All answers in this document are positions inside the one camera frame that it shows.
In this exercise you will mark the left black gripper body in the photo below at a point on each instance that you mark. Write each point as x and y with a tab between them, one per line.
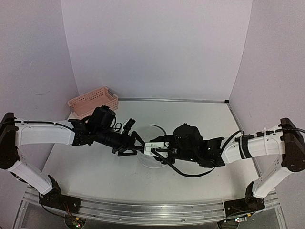
104	138

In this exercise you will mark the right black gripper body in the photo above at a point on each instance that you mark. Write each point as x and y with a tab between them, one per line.
188	155

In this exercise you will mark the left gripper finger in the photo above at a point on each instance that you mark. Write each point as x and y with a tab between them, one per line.
136	140
127	152

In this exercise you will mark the white mesh laundry bag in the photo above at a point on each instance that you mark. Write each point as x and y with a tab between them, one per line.
152	138

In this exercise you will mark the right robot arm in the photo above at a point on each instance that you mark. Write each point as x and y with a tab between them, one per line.
285	141

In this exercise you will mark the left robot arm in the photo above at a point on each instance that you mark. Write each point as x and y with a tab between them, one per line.
89	171

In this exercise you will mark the pink plastic basket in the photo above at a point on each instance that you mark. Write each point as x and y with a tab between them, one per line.
84	105

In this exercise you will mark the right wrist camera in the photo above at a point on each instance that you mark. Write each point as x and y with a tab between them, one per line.
161	148

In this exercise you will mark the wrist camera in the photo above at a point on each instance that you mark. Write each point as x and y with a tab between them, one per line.
161	148
127	125

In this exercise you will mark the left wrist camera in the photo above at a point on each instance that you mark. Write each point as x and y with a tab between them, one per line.
127	125

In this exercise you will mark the aluminium front rail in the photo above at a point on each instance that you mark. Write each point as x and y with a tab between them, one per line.
175	214

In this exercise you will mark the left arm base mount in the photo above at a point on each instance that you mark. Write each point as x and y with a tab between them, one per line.
56	200

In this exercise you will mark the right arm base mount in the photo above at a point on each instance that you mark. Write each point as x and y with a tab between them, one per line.
243	206

